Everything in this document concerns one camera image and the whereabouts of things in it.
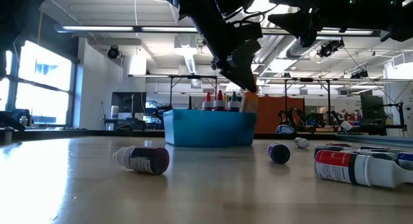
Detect black ceiling spotlight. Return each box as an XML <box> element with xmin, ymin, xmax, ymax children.
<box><xmin>106</xmin><ymin>45</ymin><xmax>120</xmax><ymax>59</ymax></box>
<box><xmin>317</xmin><ymin>38</ymin><xmax>345</xmax><ymax>59</ymax></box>

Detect small blue dropper bottle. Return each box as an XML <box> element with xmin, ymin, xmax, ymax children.
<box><xmin>396</xmin><ymin>152</ymin><xmax>413</xmax><ymax>172</ymax></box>

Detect small red-label dropper bottle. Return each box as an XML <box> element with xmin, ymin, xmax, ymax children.
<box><xmin>314</xmin><ymin>149</ymin><xmax>413</xmax><ymax>188</ymax></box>

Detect large bottle pink-red tip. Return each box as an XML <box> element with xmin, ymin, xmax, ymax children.
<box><xmin>201</xmin><ymin>91</ymin><xmax>214</xmax><ymax>111</ymax></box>

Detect blue white round object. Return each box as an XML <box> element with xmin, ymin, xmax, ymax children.
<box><xmin>276</xmin><ymin>124</ymin><xmax>296</xmax><ymax>135</ymax></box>

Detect orange partition panel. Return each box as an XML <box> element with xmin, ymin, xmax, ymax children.
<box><xmin>254</xmin><ymin>95</ymin><xmax>306</xmax><ymax>134</ymax></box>

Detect silver ceiling duct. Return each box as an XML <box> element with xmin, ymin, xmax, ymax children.
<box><xmin>285</xmin><ymin>36</ymin><xmax>323</xmax><ymax>59</ymax></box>

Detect short grey post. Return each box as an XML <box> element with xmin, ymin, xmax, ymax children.
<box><xmin>2</xmin><ymin>126</ymin><xmax>15</xmax><ymax>146</ymax></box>

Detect large green-tipped colouring bottle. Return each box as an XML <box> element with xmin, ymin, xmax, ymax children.
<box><xmin>227</xmin><ymin>91</ymin><xmax>241</xmax><ymax>112</ymax></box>

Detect dark background monitor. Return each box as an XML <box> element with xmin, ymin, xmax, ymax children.
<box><xmin>359</xmin><ymin>94</ymin><xmax>387</xmax><ymax>121</ymax></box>

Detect black computer monitor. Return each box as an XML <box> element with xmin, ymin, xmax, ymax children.
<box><xmin>111</xmin><ymin>91</ymin><xmax>148</xmax><ymax>121</ymax></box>

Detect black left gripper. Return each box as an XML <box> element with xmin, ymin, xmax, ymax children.
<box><xmin>159</xmin><ymin>0</ymin><xmax>264</xmax><ymax>94</ymax></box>

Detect black background station frame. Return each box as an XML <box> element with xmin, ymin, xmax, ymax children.
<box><xmin>283</xmin><ymin>77</ymin><xmax>332</xmax><ymax>128</ymax></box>
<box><xmin>169</xmin><ymin>74</ymin><xmax>219</xmax><ymax>110</ymax></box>

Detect black object at window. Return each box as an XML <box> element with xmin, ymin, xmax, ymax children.
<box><xmin>0</xmin><ymin>109</ymin><xmax>32</xmax><ymax>133</ymax></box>

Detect large orange-tipped colouring bottle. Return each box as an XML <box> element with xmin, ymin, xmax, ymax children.
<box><xmin>240</xmin><ymin>90</ymin><xmax>259</xmax><ymax>114</ymax></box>

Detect large bright window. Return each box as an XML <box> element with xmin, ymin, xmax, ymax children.
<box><xmin>0</xmin><ymin>39</ymin><xmax>74</xmax><ymax>127</ymax></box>

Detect small dark red dropper bottle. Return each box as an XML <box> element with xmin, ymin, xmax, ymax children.
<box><xmin>112</xmin><ymin>145</ymin><xmax>170</xmax><ymax>176</ymax></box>

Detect background robot arms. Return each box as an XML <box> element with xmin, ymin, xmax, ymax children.
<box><xmin>279</xmin><ymin>108</ymin><xmax>348</xmax><ymax>132</ymax></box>

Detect overhead light bar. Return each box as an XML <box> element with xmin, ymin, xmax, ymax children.
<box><xmin>54</xmin><ymin>25</ymin><xmax>375</xmax><ymax>37</ymax></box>

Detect small brown dropper bottle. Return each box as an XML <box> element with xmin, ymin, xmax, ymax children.
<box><xmin>294</xmin><ymin>137</ymin><xmax>310</xmax><ymax>149</ymax></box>

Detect blue plastic bin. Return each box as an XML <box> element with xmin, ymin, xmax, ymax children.
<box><xmin>163</xmin><ymin>108</ymin><xmax>258</xmax><ymax>147</ymax></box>

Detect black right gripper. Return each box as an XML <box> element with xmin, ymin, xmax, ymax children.
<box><xmin>267</xmin><ymin>0</ymin><xmax>356</xmax><ymax>48</ymax></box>

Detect small purple dropper bottle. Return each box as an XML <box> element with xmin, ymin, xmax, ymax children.
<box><xmin>267</xmin><ymin>143</ymin><xmax>291</xmax><ymax>165</ymax></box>

